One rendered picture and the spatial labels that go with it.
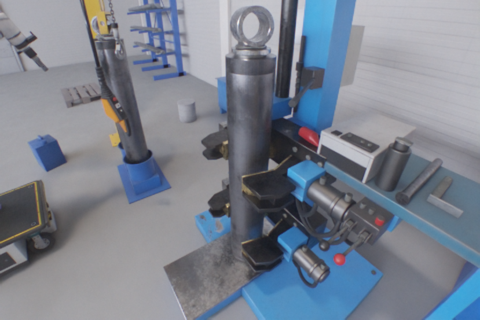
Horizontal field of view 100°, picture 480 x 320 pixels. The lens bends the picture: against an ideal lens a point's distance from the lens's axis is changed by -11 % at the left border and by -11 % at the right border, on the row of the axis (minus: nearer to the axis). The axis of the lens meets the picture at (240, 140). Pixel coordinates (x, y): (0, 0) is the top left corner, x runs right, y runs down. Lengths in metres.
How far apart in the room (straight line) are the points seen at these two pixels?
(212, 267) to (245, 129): 1.05
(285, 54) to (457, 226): 1.02
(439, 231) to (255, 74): 0.81
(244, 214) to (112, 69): 1.48
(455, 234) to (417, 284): 1.27
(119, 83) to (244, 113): 1.33
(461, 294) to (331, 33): 1.21
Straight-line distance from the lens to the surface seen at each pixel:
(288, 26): 1.28
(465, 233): 0.98
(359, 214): 0.91
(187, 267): 1.73
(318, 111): 1.27
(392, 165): 0.92
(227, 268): 1.70
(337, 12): 1.20
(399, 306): 2.03
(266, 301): 1.64
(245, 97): 0.93
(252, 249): 1.32
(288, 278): 1.73
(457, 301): 1.35
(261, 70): 0.90
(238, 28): 0.90
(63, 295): 2.14
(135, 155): 2.33
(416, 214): 0.94
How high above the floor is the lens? 1.63
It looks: 30 degrees down
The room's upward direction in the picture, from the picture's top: straight up
